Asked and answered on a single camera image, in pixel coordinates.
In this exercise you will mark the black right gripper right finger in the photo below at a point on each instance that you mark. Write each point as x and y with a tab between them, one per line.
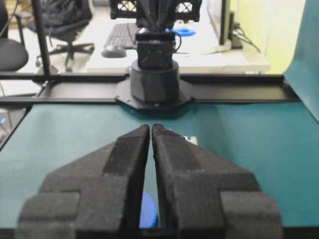
204	196

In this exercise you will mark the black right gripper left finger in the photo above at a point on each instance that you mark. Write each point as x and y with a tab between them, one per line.
97	196

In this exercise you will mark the large blue plastic gear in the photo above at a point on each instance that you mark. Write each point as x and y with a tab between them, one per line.
149	212

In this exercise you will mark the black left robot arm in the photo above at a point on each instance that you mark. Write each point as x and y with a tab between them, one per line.
154	82

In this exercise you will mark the grey computer mouse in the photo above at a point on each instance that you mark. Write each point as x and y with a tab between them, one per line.
112	51

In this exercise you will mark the black monitor on stand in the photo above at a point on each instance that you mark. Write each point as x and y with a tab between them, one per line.
221	19

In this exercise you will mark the black computer keyboard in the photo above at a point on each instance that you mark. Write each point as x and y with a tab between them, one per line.
123	35

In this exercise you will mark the black office chair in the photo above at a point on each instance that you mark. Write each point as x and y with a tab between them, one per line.
64	20
13	54

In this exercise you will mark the blue tape roll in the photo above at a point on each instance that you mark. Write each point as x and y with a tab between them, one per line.
184	31

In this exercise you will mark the black aluminium frame rail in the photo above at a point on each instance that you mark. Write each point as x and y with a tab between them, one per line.
114	89

